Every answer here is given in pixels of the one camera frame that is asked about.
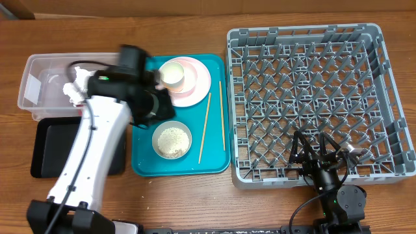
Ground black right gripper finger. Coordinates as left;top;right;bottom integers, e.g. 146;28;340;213
289;131;314;163
318;131;342;157

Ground grey bowl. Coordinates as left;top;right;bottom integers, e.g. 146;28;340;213
152;121;192;160

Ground wooden chopstick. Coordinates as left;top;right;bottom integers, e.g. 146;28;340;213
198;93;212;164
218;81;226;151

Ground white napkin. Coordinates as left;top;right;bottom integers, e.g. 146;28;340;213
62;66;96;107

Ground rice grains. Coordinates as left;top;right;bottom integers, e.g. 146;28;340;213
157;127;190;159

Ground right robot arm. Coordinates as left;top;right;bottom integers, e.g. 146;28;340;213
287;131;371;233

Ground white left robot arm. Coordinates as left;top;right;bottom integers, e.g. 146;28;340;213
27;45;176;233

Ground grey dishwasher rack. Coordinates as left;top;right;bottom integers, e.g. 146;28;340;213
226;23;415;189

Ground clear plastic waste bin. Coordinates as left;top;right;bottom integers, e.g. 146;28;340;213
18;53;118;121

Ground cream cup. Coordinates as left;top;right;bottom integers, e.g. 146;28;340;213
159;62;185;92

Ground pink bowl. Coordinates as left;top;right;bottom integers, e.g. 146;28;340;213
168;59;197;94

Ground pink plate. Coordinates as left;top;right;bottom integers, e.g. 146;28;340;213
157;57;211;107

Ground teal serving tray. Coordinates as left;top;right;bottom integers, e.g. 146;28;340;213
131;54;232;177

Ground black plastic tray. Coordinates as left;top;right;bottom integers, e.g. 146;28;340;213
30;116;127;179

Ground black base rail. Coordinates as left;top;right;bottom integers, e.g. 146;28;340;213
143;226;371;234

